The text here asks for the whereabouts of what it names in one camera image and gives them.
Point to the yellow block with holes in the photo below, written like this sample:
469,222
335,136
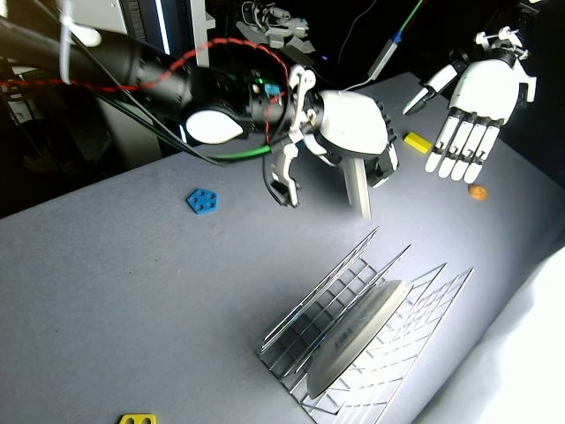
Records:
137,418

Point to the white mechanical parts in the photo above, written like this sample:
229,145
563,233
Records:
282,26

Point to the blue pentagon block with holes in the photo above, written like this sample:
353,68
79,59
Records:
202,202

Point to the grey table cloth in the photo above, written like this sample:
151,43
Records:
132,287

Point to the white backdrop sheet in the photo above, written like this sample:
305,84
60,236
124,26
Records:
521,353

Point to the yellow rectangular block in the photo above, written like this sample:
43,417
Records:
417,142

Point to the small orange toy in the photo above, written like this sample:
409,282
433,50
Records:
477,192

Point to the white computer case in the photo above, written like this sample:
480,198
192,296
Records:
123,141

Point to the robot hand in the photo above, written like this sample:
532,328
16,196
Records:
485,93
353,123

